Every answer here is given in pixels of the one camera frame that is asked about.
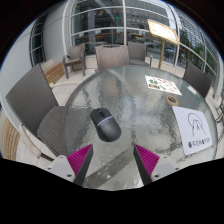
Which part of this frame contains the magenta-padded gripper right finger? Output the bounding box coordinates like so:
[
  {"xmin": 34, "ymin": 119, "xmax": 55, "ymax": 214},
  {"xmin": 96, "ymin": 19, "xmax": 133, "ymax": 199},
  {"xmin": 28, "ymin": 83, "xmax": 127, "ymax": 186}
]
[{"xmin": 133, "ymin": 143, "xmax": 181, "ymax": 186}]

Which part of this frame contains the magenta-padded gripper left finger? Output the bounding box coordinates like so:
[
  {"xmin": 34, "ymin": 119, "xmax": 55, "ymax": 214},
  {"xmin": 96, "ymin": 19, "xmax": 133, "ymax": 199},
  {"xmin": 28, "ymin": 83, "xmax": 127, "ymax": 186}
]
[{"xmin": 46, "ymin": 143, "xmax": 94, "ymax": 187}]

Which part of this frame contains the black computer mouse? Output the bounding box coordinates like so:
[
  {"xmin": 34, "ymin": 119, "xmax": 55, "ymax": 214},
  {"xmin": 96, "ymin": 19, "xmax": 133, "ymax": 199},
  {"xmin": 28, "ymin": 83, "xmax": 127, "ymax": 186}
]
[{"xmin": 89, "ymin": 107, "xmax": 122, "ymax": 143}]

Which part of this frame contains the white printed mouse pad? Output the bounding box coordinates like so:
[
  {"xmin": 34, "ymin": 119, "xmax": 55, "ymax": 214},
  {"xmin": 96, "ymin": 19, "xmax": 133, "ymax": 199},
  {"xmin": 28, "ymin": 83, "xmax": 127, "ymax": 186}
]
[{"xmin": 171, "ymin": 105, "xmax": 214, "ymax": 157}]

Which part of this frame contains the wooden slatted bench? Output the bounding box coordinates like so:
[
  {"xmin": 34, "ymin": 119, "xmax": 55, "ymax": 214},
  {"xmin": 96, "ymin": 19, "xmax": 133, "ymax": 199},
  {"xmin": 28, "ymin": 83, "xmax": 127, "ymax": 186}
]
[
  {"xmin": 42, "ymin": 61, "xmax": 66, "ymax": 85},
  {"xmin": 1, "ymin": 117, "xmax": 22, "ymax": 162}
]

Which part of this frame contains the brown tape roll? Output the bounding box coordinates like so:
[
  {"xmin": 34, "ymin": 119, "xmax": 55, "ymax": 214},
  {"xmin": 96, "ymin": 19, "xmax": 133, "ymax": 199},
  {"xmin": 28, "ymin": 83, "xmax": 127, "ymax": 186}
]
[{"xmin": 165, "ymin": 94, "xmax": 180, "ymax": 107}]

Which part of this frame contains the dark metal folding furniture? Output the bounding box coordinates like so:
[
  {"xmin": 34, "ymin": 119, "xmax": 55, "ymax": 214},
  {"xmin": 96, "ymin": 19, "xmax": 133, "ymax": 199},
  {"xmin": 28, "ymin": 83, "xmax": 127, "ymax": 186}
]
[{"xmin": 214, "ymin": 98, "xmax": 224, "ymax": 125}]

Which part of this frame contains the white picture card sheet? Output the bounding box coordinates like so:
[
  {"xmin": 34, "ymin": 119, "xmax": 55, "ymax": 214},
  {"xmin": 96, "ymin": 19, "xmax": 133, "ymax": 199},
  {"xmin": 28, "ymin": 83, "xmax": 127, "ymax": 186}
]
[{"xmin": 144, "ymin": 75, "xmax": 183, "ymax": 97}]

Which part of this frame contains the gold-framed sign stand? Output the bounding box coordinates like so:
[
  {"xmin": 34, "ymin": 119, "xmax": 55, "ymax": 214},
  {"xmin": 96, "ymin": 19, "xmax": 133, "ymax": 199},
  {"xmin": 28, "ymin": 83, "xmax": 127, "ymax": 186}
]
[{"xmin": 147, "ymin": 18, "xmax": 181, "ymax": 70}]

